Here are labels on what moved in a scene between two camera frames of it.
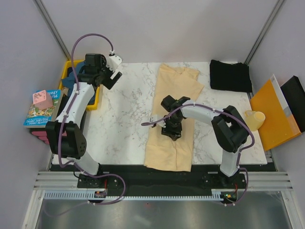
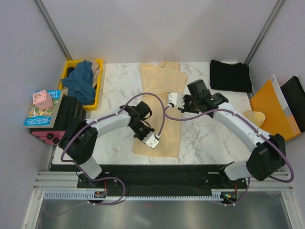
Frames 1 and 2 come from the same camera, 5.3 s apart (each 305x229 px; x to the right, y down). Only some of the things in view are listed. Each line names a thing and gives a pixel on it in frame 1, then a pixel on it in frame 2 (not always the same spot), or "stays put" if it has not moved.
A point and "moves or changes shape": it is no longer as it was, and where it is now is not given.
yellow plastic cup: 254,119 stays put
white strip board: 280,96 stays put
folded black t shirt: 228,77 stays put
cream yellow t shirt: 161,152 moves or changes shape
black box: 294,93 stays put
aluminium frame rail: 257,179 stays put
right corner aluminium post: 279,5 stays put
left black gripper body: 106,75 → 140,130
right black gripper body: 173,124 → 190,105
